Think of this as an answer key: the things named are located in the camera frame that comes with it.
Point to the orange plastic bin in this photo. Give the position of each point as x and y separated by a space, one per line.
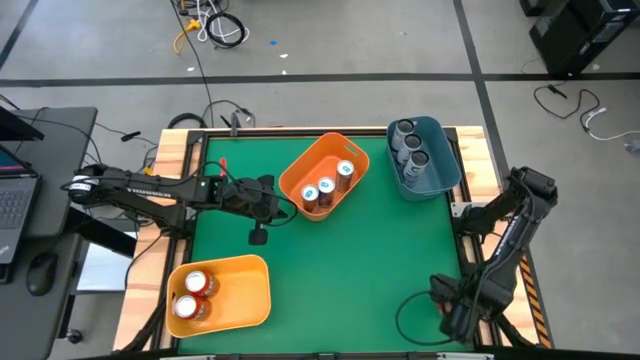
320 160

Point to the grey metal post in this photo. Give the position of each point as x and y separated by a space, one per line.
234 127

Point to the black caster wheel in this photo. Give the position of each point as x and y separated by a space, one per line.
75 336

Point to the small black plug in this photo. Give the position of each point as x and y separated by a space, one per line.
131 135

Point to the grey plug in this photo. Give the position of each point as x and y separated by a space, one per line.
632 146

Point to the black desk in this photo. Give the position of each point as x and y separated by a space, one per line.
70 145

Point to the yellow black hazard tape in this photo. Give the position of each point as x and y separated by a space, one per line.
537 310

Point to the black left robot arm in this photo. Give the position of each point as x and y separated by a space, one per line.
140 192

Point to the dark grey laptop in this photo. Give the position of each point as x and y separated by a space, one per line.
17 205

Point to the blue silver Red Bull can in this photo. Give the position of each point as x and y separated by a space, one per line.
345 174
310 196
326 190

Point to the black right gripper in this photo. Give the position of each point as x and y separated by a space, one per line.
457 320

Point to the white panel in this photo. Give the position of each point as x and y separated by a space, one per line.
102 270

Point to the black monitor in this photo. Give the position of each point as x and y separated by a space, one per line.
15 127

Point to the black computer tower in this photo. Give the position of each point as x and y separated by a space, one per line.
565 45
620 20
531 6

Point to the teal plastic bin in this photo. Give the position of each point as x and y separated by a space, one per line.
440 165

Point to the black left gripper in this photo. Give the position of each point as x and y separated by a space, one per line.
250 200

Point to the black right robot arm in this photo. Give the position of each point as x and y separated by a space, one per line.
512 235

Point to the yellow plastic bin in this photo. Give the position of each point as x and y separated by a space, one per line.
240 295

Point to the black computer mouse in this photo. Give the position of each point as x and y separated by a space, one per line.
42 270

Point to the small red stick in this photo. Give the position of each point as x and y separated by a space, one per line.
223 167

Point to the white Celsius drink can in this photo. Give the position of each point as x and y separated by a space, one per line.
411 145
404 129
417 162

